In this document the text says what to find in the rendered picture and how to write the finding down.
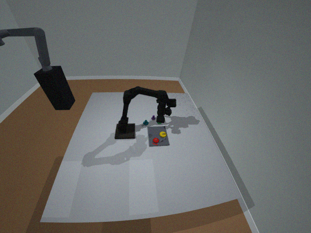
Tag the yellow gear with black stripe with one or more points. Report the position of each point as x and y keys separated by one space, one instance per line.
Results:
x=163 y=134

